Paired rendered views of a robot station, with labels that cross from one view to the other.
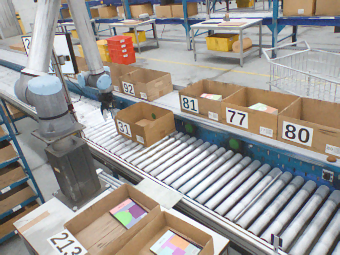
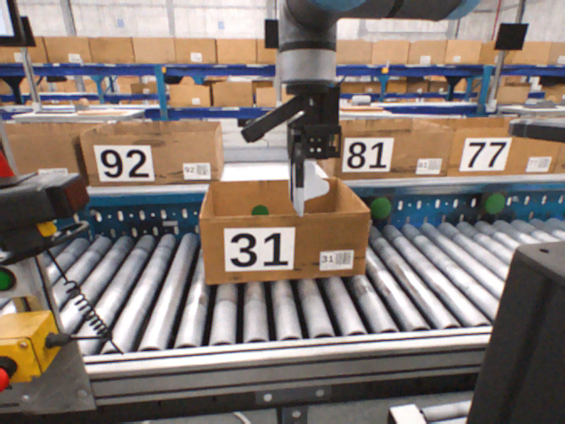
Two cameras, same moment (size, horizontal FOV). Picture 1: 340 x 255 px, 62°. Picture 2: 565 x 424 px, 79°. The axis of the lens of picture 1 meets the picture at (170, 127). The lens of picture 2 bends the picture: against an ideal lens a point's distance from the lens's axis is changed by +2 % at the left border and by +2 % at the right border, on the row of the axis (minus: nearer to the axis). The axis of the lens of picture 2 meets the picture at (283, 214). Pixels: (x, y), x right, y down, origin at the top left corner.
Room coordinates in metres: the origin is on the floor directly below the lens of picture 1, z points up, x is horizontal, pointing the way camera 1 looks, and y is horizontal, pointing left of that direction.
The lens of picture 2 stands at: (1.52, 0.89, 1.20)
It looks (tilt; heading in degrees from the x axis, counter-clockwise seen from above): 22 degrees down; 304
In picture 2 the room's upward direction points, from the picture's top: straight up
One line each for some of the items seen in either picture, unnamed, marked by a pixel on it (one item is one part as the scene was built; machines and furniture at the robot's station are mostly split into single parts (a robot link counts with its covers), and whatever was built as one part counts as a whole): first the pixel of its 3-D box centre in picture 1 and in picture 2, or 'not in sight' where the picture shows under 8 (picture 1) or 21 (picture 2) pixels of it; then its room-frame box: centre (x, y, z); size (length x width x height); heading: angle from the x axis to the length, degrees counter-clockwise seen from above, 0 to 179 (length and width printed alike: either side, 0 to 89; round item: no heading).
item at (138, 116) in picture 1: (143, 122); (280, 223); (2.00, 0.19, 0.83); 0.39 x 0.29 x 0.17; 40
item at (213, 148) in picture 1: (192, 164); (491, 265); (1.50, -0.10, 0.72); 0.52 x 0.05 x 0.05; 130
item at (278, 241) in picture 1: (276, 245); not in sight; (0.78, -0.36, 0.78); 0.05 x 0.01 x 0.11; 40
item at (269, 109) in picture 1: (262, 113); not in sight; (1.68, -0.62, 0.92); 0.16 x 0.11 x 0.07; 27
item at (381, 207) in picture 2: (188, 128); (380, 209); (1.83, -0.13, 0.81); 0.07 x 0.01 x 0.07; 40
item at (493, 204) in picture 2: (234, 144); (494, 204); (1.53, -0.39, 0.81); 0.07 x 0.01 x 0.07; 40
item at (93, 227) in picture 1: (114, 221); not in sight; (1.04, 0.34, 0.80); 0.38 x 0.28 x 0.10; 131
